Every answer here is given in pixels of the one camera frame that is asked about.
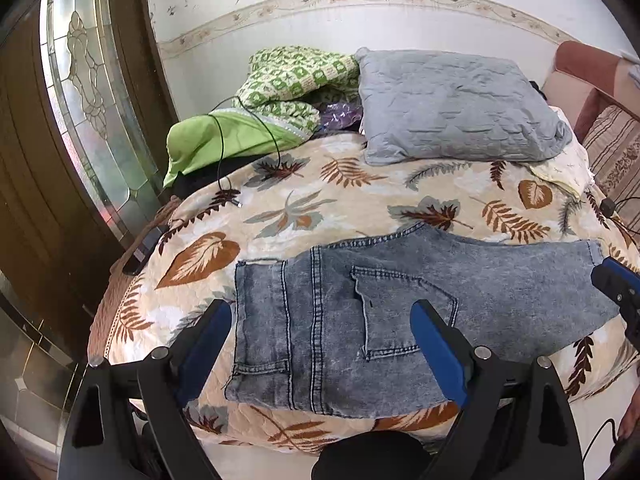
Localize wooden door with stained glass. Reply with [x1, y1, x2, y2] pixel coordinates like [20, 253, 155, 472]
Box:
[0, 0, 178, 461]

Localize pink sofa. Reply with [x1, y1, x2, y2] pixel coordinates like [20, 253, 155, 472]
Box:
[542, 40, 640, 241]

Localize purple cloth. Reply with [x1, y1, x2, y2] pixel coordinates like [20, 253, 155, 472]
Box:
[315, 101, 366, 136]

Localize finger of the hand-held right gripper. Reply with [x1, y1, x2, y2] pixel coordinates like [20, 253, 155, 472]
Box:
[590, 256, 640, 321]

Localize black charging cable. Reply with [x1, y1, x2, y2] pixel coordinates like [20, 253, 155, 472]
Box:
[207, 95, 296, 209]

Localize black phone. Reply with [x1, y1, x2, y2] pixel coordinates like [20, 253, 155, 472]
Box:
[121, 225, 171, 276]

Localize grey denim pants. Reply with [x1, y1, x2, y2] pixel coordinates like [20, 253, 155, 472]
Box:
[223, 222, 623, 420]

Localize cream cloth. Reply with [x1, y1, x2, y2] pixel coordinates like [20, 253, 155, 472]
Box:
[530, 107, 596, 198]

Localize leaf print blanket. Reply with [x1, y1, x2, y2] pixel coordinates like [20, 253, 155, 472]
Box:
[87, 135, 640, 456]

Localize striped cushion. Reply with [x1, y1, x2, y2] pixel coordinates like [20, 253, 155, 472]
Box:
[582, 105, 640, 221]

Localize green patterned quilt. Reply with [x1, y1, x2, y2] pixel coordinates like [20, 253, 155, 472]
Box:
[232, 46, 361, 138]

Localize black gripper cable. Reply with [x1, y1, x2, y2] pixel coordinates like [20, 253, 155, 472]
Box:
[584, 419, 632, 467]

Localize thin black adapter cable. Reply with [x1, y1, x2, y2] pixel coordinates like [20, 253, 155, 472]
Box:
[612, 194, 640, 248]

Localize grey quilted pillow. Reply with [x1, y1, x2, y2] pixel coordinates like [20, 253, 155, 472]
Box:
[354, 47, 573, 167]

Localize dark cloth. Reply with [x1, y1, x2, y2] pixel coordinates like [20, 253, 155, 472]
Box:
[172, 160, 271, 201]

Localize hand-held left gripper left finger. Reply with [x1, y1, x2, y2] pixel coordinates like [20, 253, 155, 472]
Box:
[57, 299, 236, 480]

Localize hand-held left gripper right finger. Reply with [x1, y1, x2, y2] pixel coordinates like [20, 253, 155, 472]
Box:
[409, 299, 586, 480]

